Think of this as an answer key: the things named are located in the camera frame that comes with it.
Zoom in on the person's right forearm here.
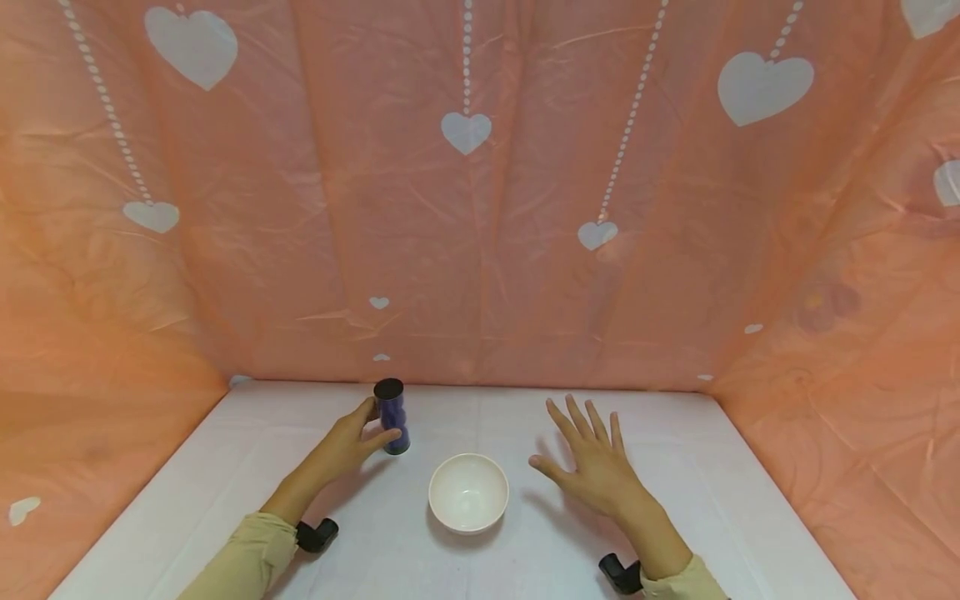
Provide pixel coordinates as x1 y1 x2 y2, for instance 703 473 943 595
619 490 730 600

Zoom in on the person's left forearm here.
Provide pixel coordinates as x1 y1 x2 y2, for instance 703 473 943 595
177 470 331 600

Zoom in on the dark blue cylindrical can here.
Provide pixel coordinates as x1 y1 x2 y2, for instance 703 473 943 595
373 377 412 457

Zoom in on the black wrist band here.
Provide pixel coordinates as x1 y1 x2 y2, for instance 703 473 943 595
598 553 645 596
295 517 340 554

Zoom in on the person's left hand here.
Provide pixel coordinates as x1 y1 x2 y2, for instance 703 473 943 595
306 397 403 487

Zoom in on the white bowl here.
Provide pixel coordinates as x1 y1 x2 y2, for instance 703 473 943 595
427 452 510 535

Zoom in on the person's right hand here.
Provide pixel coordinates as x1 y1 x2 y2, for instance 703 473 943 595
528 394 648 518

